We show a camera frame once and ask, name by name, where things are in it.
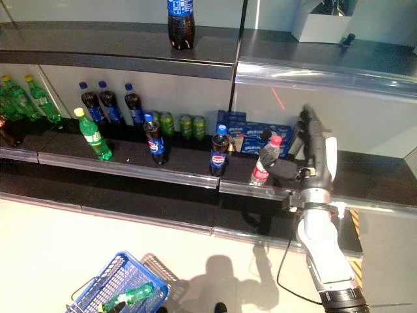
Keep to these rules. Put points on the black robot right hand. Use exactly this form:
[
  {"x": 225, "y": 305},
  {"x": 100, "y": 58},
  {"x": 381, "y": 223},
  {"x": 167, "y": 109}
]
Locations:
[{"x": 314, "y": 169}]

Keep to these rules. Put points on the clear water bottle red cap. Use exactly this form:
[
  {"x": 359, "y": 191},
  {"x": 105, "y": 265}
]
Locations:
[{"x": 260, "y": 172}]

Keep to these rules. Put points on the blue plastic shopping basket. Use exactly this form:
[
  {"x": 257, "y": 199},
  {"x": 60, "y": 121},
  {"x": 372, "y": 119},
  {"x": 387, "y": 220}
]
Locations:
[{"x": 123, "y": 267}]

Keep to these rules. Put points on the yellow black hazard tape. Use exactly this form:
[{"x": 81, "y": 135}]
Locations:
[{"x": 355, "y": 216}]

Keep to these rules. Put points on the blue Oreo cookie box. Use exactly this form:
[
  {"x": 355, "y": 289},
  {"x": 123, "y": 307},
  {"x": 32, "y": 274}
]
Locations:
[{"x": 251, "y": 140}]

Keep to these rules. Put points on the dark blue cookie box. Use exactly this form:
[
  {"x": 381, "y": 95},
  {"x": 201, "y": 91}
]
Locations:
[{"x": 228, "y": 117}]

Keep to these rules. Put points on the small black clamp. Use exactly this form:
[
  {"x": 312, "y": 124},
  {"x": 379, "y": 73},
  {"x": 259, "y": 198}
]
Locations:
[{"x": 347, "y": 39}]

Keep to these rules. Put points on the white cardboard box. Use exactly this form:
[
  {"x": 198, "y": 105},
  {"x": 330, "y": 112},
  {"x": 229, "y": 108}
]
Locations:
[{"x": 319, "y": 29}]

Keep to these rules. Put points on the silver robot right leg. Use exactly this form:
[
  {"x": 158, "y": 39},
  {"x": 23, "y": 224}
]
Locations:
[{"x": 220, "y": 308}]

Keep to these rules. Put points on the silver robot leg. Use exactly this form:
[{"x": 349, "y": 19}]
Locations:
[
  {"x": 161, "y": 309},
  {"x": 220, "y": 308}
]

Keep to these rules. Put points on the large Pepsi cola bottle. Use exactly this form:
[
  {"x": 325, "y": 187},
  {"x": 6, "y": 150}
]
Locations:
[{"x": 180, "y": 26}]

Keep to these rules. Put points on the silver robot left leg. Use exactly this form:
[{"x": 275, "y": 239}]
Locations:
[{"x": 161, "y": 309}]

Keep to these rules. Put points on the black shelf board steel edge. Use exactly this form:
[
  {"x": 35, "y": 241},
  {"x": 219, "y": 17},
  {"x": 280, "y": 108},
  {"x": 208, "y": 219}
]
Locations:
[{"x": 97, "y": 42}]

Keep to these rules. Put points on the Coca-Cola bottle red cap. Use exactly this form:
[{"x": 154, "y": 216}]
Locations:
[{"x": 8, "y": 133}]

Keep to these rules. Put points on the white right hand bracket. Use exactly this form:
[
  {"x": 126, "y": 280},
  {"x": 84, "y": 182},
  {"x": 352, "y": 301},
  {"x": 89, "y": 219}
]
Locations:
[{"x": 331, "y": 156}]

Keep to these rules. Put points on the black shelf board clear rail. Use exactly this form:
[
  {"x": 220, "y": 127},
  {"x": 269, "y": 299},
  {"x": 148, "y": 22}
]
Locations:
[
  {"x": 374, "y": 176},
  {"x": 293, "y": 52},
  {"x": 26, "y": 146},
  {"x": 182, "y": 163}
]

